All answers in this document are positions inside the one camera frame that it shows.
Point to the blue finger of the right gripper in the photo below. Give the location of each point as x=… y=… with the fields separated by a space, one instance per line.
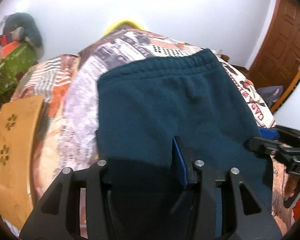
x=269 y=134

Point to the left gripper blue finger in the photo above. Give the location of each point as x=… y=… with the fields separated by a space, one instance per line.
x=179 y=164

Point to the dark navy fleece pants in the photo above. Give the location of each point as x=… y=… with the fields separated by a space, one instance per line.
x=143 y=105

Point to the person's right hand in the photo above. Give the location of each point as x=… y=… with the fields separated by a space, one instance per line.
x=291 y=185

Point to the grey bin on floor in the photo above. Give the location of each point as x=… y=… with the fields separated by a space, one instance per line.
x=270 y=94

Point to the brown wooden door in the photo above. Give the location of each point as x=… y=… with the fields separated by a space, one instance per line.
x=278 y=61

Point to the yellow curved headboard pad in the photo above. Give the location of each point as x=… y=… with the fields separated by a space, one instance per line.
x=124 y=24

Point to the bamboo folding lap desk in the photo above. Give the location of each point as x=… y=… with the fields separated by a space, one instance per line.
x=18 y=123

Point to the green patterned storage bag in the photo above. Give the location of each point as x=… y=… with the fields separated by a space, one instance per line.
x=12 y=69

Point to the wooden bed post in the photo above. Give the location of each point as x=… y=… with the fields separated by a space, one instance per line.
x=225 y=57

